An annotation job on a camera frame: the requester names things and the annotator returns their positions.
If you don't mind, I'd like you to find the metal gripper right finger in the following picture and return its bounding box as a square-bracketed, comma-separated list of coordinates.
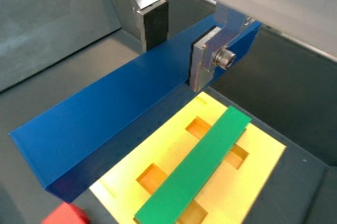
[188, 3, 256, 92]

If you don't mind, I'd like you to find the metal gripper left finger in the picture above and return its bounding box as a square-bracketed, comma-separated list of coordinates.
[131, 0, 170, 51]

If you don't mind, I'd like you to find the yellow slotted board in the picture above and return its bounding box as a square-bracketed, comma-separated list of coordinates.
[91, 93, 286, 224]

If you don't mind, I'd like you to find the green long bar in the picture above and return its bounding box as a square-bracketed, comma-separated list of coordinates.
[135, 107, 252, 224]

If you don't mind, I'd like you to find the red cross-shaped block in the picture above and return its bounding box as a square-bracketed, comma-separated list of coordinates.
[43, 202, 91, 224]

